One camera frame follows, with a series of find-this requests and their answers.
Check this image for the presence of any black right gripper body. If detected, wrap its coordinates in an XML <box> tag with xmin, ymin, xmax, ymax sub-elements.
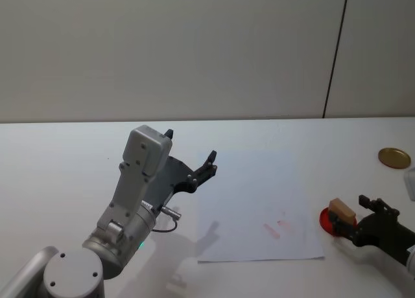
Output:
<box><xmin>352</xmin><ymin>212</ymin><xmax>415</xmax><ymax>266</ymax></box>

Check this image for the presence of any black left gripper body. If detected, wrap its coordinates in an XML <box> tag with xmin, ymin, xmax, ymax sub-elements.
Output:
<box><xmin>143</xmin><ymin>155</ymin><xmax>196</xmax><ymax>215</ymax></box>

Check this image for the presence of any beige rectangular block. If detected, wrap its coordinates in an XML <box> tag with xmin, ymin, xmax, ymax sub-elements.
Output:
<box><xmin>327</xmin><ymin>198</ymin><xmax>357</xmax><ymax>225</ymax></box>

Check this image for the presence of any round red lid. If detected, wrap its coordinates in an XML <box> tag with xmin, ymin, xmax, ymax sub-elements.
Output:
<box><xmin>318</xmin><ymin>206</ymin><xmax>358</xmax><ymax>239</ymax></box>

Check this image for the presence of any round gold metal lid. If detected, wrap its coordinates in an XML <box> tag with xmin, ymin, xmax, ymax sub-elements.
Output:
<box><xmin>377</xmin><ymin>146</ymin><xmax>412</xmax><ymax>170</ymax></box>

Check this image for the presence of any white paper sheet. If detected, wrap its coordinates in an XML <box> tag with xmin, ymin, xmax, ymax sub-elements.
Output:
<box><xmin>196</xmin><ymin>150</ymin><xmax>326</xmax><ymax>264</ymax></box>

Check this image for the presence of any thin dark cable silver plug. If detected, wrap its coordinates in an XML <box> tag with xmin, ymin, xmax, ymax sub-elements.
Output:
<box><xmin>150</xmin><ymin>205</ymin><xmax>182</xmax><ymax>234</ymax></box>

